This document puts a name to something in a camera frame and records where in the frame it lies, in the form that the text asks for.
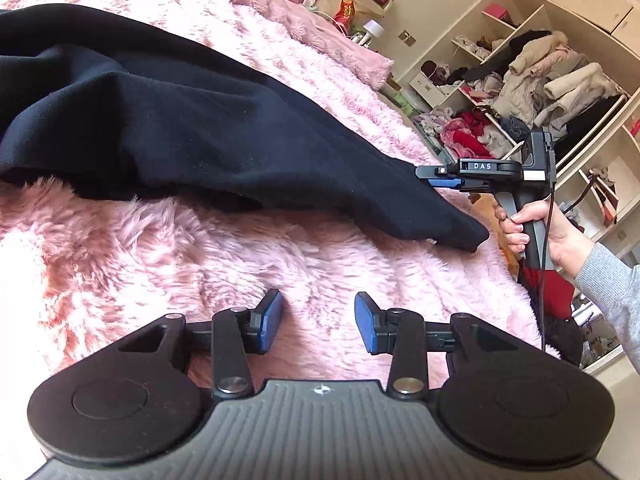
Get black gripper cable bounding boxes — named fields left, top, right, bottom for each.
left=538, top=172, right=601, bottom=353

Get black pants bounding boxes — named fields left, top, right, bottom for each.
left=0, top=4, right=491, bottom=253

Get person's right hand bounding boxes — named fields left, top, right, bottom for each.
left=494, top=198, right=597, bottom=279

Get black fuzzy cloth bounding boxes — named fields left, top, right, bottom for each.
left=541, top=316, right=585, bottom=368

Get small white lamp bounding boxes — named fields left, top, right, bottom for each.
left=361, top=18, right=386, bottom=47

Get orange brown plush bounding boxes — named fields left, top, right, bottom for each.
left=471, top=194, right=522, bottom=277

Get person's right forearm grey sleeve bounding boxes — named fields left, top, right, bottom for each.
left=571, top=241, right=640, bottom=361

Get pile of red pink clothes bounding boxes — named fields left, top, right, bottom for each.
left=417, top=106, right=518, bottom=162

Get pile of pale jackets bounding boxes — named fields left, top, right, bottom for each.
left=492, top=30, right=621, bottom=137

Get red garment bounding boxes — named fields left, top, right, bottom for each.
left=519, top=266, right=577, bottom=320

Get pink fluffy blanket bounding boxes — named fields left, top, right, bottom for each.
left=0, top=0, right=546, bottom=441

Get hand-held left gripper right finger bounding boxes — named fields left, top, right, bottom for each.
left=353, top=291, right=523, bottom=402

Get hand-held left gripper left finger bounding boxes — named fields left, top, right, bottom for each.
left=117, top=288, right=286, bottom=399

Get pink fleece bedspread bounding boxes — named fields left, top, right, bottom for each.
left=179, top=0, right=395, bottom=92

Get red snack bag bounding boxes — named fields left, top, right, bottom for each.
left=333, top=0, right=357, bottom=32

